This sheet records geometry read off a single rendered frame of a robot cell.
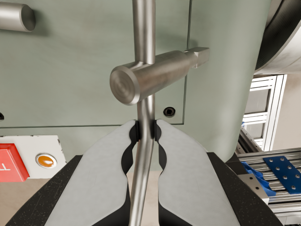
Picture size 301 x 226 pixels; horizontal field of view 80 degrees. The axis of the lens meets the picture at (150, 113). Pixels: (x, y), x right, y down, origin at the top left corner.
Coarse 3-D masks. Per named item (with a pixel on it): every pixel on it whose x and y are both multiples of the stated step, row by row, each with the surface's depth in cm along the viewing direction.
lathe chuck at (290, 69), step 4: (300, 56) 24; (296, 60) 25; (300, 60) 25; (292, 64) 26; (296, 64) 26; (300, 64) 26; (284, 68) 27; (288, 68) 27; (292, 68) 27; (296, 68) 27; (300, 68) 27; (276, 72) 29; (280, 72) 29; (284, 72) 29; (288, 72) 30; (292, 72) 30; (296, 72) 30; (300, 72) 30
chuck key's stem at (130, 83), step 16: (192, 48) 17; (208, 48) 17; (128, 64) 10; (144, 64) 10; (160, 64) 11; (176, 64) 12; (192, 64) 15; (112, 80) 10; (128, 80) 9; (144, 80) 9; (160, 80) 11; (176, 80) 13; (128, 96) 10; (144, 96) 10
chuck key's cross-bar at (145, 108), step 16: (144, 0) 9; (144, 16) 9; (144, 32) 9; (144, 48) 10; (144, 112) 12; (144, 128) 12; (144, 144) 13; (144, 160) 13; (144, 176) 13; (144, 192) 14
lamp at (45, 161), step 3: (39, 156) 24; (42, 156) 24; (45, 156) 24; (39, 159) 25; (42, 159) 24; (45, 159) 24; (48, 159) 24; (51, 159) 25; (39, 162) 25; (42, 162) 25; (45, 162) 25; (48, 162) 25; (51, 162) 25; (45, 165) 25; (48, 165) 25; (51, 165) 25
